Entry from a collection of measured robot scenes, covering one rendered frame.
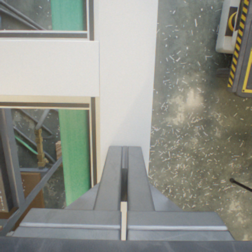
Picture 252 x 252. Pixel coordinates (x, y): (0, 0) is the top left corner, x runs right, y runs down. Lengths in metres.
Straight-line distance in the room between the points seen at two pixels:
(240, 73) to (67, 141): 0.78
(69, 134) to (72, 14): 0.14
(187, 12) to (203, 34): 0.15
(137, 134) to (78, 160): 0.12
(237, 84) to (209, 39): 0.40
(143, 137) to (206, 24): 1.09
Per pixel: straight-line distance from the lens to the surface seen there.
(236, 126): 1.32
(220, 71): 1.09
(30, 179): 1.04
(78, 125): 0.23
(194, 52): 1.16
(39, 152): 1.00
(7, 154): 0.68
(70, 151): 0.24
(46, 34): 0.22
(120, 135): 0.15
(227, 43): 1.09
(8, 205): 0.75
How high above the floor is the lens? 1.08
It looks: 75 degrees down
